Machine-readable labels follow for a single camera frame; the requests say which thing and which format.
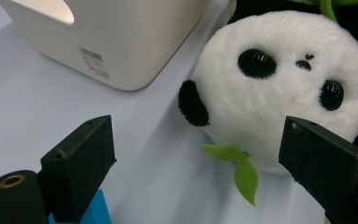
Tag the white plastic storage bin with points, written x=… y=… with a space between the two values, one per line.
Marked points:
x=130 y=37

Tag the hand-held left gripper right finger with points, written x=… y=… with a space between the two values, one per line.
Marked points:
x=332 y=168

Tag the panda plush toy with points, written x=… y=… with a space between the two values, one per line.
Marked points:
x=261 y=102

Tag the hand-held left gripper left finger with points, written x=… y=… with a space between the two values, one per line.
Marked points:
x=77 y=165

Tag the blue wet wipes pack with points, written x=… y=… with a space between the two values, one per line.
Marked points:
x=98 y=211

